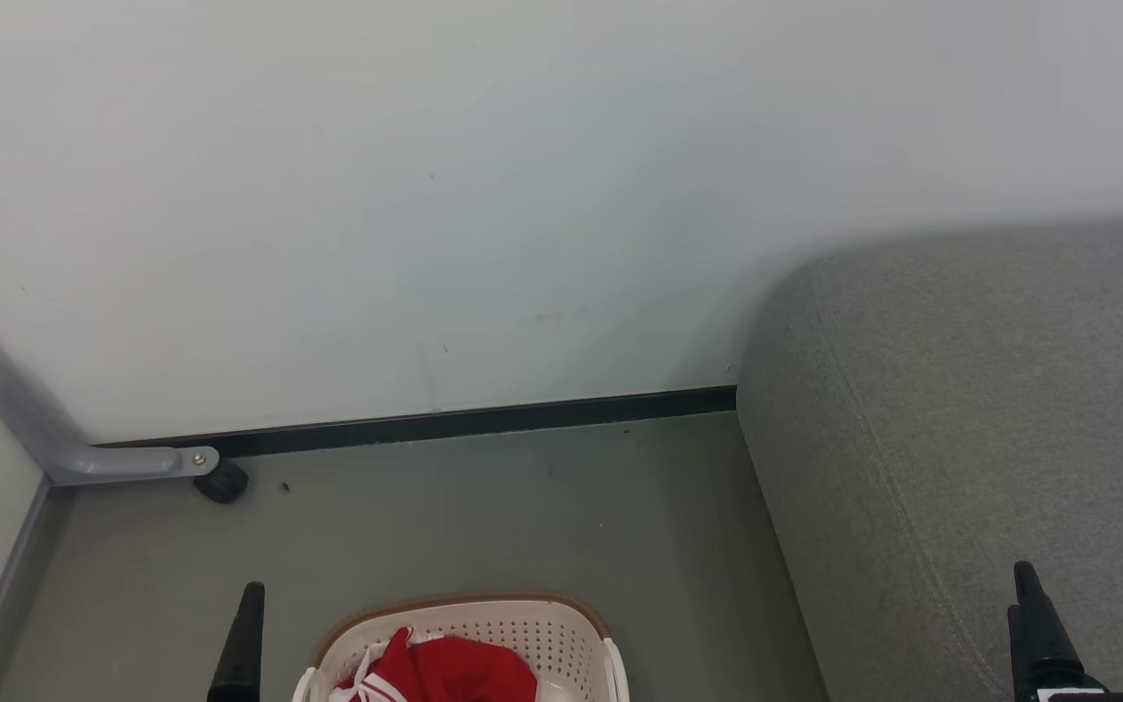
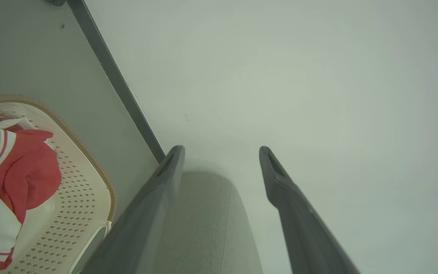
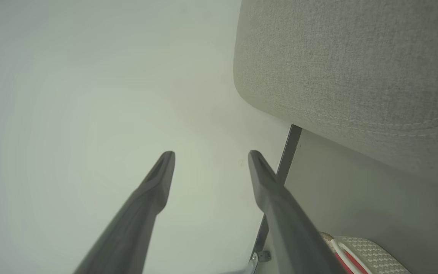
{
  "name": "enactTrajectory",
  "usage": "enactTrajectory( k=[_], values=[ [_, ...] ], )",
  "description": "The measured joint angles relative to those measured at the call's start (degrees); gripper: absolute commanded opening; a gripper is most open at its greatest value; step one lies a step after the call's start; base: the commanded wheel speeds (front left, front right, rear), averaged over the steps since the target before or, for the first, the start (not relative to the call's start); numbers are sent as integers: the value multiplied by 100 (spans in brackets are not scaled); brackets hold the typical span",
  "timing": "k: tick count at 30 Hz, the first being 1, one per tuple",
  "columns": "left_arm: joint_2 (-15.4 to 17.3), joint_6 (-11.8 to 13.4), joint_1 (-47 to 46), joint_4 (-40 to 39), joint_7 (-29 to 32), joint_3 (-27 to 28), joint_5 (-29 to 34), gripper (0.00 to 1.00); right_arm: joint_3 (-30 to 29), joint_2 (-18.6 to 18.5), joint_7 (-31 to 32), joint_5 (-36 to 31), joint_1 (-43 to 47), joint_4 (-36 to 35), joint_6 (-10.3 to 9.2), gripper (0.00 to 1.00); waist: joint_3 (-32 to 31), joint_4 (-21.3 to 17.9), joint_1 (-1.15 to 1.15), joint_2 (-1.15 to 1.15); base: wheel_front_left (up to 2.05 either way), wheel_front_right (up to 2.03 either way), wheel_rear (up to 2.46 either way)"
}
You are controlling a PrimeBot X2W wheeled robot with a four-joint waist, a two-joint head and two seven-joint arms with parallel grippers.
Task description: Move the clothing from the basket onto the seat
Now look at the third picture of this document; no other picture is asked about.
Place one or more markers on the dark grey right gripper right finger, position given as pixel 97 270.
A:
pixel 287 228

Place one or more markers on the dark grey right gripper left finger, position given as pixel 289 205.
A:
pixel 135 224

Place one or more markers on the red garment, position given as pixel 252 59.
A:
pixel 350 263

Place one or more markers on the grey fabric sofa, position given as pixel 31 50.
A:
pixel 348 76

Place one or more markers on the black round foot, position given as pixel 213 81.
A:
pixel 264 255

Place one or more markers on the white perforated laundry basket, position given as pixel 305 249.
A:
pixel 378 258

